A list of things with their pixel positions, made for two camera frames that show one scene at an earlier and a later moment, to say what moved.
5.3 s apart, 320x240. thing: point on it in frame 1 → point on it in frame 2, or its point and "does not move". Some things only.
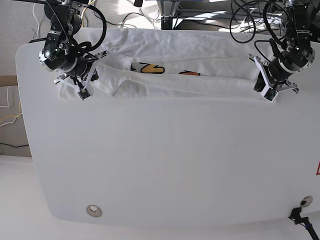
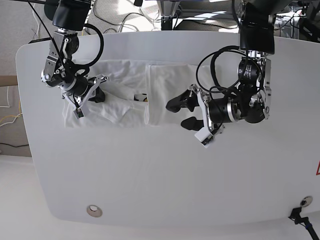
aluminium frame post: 167,9 does not move
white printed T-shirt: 179,63 → 136,91
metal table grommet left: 94,211 does not move
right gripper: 275,74 → 214,113
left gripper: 80,75 → 85,90
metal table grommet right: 306,201 does not move
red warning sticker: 318,169 does not move
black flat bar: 38,40 does not move
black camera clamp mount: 296,216 does not move
